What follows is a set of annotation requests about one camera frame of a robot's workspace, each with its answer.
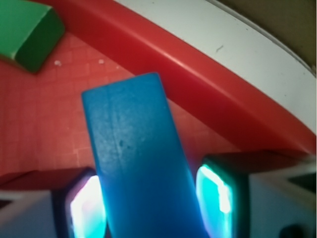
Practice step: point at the brown cardboard sheet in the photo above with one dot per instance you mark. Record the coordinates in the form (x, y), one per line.
(293, 22)

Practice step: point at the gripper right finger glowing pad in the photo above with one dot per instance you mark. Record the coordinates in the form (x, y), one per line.
(261, 194)

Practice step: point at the green wooden block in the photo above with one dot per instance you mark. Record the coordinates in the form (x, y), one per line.
(29, 31)

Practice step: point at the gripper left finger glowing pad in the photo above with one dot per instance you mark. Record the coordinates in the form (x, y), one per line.
(63, 203)

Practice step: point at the red plastic tray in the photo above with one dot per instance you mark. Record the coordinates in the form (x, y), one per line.
(42, 124)

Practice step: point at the blue wooden block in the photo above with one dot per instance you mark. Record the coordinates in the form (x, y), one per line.
(146, 181)

